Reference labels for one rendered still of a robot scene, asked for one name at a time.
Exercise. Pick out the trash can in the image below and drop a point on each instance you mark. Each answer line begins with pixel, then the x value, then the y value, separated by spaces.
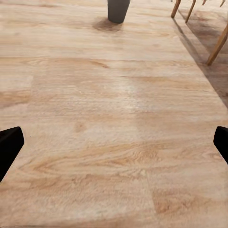
pixel 117 10

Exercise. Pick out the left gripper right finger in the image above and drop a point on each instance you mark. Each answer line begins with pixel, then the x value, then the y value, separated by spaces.
pixel 221 141

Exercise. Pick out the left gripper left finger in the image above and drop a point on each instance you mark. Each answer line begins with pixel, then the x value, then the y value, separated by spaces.
pixel 11 142

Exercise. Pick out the breakfast table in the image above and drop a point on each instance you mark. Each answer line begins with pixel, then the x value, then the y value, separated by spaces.
pixel 219 44

